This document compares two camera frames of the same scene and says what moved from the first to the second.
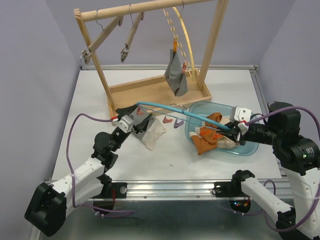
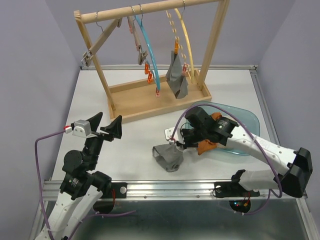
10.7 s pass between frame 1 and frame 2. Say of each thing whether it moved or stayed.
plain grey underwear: stayed
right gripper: moved
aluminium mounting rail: stayed
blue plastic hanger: moved
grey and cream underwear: moved
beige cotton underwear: moved
